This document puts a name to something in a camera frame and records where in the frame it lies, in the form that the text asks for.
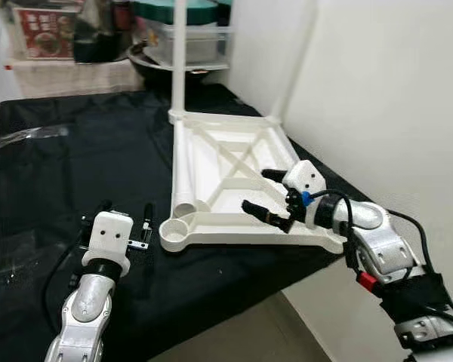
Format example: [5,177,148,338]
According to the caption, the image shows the black table cloth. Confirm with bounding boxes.
[0,81,365,362]

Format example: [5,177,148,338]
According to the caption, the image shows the white plastic table top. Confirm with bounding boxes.
[159,112,349,255]

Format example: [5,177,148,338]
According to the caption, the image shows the clear tape strip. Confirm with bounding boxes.
[0,124,70,149]

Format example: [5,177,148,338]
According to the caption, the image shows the beige patterned cloth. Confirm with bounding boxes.
[4,59,149,99]

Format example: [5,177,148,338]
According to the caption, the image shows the black wok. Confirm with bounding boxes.
[127,45,214,82]

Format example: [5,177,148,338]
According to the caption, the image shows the clear plastic container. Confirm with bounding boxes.
[142,19,233,70]

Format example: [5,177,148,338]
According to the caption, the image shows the black plastic bag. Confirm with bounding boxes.
[72,0,138,65]

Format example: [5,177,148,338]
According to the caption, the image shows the red printed food box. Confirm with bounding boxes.
[19,6,81,60]

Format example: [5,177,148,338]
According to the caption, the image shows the green pot with lid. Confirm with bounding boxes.
[132,0,221,27]

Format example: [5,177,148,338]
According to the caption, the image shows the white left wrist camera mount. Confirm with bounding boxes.
[87,211,135,277]

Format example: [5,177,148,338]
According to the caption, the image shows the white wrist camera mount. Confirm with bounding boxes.
[87,211,135,277]
[283,160,328,199]

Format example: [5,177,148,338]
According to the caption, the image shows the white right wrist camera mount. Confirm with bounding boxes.
[283,160,328,199]

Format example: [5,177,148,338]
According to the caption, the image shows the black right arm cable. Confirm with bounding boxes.
[310,189,440,304]

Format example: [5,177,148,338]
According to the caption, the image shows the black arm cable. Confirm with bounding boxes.
[310,189,440,304]
[42,217,93,334]

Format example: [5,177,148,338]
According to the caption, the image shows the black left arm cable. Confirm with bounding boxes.
[42,217,93,334]

